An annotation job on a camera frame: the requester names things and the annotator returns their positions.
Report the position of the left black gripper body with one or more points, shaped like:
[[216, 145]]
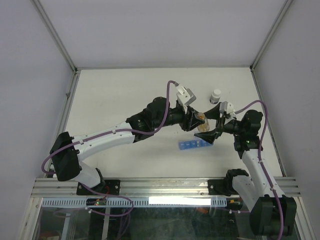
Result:
[[177, 116]]

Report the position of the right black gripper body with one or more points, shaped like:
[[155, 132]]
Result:
[[233, 127]]

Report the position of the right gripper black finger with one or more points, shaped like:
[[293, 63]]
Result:
[[209, 136], [214, 113]]

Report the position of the clear capsule bottle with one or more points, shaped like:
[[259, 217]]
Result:
[[205, 127]]

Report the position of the blue weekly pill organizer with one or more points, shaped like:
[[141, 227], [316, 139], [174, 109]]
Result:
[[193, 144]]

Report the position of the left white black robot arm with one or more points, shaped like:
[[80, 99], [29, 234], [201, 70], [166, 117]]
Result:
[[69, 152]]

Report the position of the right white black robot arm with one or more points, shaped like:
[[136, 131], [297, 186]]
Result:
[[271, 212]]

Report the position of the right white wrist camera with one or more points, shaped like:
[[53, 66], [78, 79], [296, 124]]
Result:
[[227, 109]]

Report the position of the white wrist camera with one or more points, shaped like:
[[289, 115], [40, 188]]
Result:
[[185, 97], [227, 109]]

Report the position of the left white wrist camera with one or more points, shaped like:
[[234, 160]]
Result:
[[185, 97]]

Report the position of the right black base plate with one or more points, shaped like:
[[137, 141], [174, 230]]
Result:
[[220, 187]]

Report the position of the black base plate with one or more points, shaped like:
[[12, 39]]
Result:
[[110, 186], [220, 187]]

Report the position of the aluminium mounting rail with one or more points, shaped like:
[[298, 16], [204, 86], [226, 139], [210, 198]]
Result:
[[128, 187]]

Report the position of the grey slotted cable duct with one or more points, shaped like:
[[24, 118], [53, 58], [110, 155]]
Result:
[[116, 202]]

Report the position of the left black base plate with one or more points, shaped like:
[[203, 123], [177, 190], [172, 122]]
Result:
[[110, 186]]

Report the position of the right aluminium frame post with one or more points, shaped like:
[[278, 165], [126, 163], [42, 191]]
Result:
[[272, 31]]

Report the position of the aluminium frame post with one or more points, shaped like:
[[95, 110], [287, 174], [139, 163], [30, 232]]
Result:
[[272, 31], [53, 33]]

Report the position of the left aluminium frame post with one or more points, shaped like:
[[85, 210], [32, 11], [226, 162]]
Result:
[[53, 33]]

